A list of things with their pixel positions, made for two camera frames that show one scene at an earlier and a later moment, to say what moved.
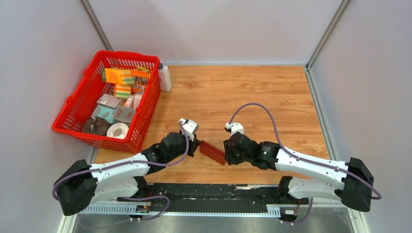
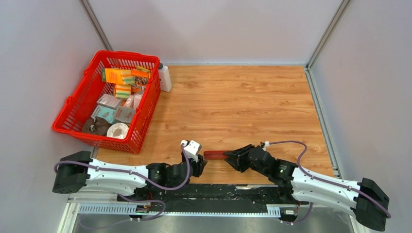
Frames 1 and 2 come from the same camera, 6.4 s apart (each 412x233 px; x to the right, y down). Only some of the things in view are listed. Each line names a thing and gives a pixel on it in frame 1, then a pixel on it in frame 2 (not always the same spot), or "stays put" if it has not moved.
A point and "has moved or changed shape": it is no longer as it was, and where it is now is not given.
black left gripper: (193, 144) -> (199, 166)
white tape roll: (118, 130) stays put
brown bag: (96, 125) stays put
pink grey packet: (124, 114) stays put
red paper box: (215, 154) has moved or changed shape
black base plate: (200, 198) stays put
